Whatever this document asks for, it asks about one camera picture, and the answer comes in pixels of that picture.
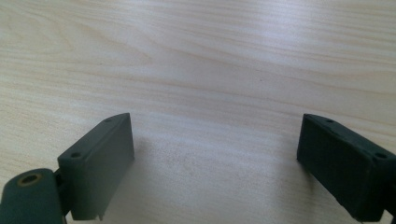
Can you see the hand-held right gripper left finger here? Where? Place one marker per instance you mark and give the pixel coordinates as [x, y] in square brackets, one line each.
[96, 168]

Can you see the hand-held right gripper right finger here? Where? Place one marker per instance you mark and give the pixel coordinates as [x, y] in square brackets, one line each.
[345, 174]

